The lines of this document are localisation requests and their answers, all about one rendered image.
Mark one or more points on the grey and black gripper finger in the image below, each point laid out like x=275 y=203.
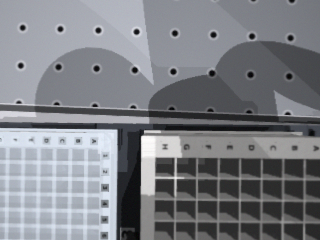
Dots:
x=133 y=236

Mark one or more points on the white multi-well plate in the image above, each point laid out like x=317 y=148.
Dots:
x=92 y=163

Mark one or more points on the dark grey plate carrier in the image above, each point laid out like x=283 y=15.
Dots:
x=129 y=157

